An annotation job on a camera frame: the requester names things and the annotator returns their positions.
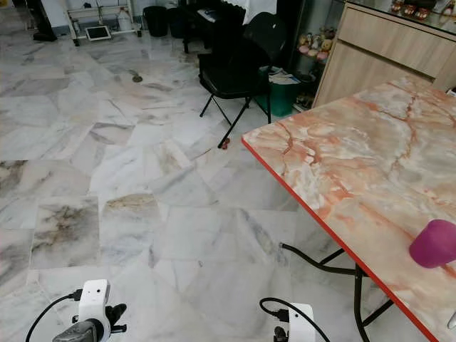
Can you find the black folding chair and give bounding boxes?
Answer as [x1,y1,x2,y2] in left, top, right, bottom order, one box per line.
[198,12,287,150]

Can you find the light wooden cabinet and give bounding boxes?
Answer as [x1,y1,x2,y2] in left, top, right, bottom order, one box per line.
[312,2,456,108]

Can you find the purple plastic cup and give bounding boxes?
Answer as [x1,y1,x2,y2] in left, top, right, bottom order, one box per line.
[409,219,456,269]

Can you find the white framed tablet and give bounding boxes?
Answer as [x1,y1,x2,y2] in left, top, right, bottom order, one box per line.
[85,26,113,42]

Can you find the black floor stand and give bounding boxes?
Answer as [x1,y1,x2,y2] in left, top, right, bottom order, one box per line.
[27,0,59,42]

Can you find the black desk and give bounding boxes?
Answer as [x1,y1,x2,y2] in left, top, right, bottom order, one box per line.
[178,0,301,55]

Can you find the white plastic bottle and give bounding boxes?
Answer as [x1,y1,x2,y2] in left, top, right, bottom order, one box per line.
[118,9,134,32]

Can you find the white wire rack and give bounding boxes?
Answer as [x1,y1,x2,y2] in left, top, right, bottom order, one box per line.
[66,3,143,48]

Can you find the black bin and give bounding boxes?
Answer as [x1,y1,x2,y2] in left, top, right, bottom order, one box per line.
[167,7,190,39]
[144,6,170,38]

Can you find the green waste bin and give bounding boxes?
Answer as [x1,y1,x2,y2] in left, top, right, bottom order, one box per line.
[260,66,299,117]

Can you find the glass display cabinet with dolls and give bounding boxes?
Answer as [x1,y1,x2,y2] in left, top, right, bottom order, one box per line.
[292,0,346,113]

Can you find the white lace cloth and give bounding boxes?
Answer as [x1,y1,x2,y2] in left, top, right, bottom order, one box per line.
[217,0,279,26]

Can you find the red gold ornaments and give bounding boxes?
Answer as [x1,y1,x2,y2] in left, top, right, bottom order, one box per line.
[390,0,437,19]

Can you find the marble pattern table red edge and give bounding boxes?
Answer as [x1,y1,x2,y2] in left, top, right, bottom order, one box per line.
[241,75,456,342]

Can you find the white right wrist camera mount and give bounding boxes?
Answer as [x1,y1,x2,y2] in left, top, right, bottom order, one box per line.
[287,303,317,342]

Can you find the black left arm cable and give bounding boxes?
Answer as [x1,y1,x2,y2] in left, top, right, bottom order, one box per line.
[25,290,81,342]

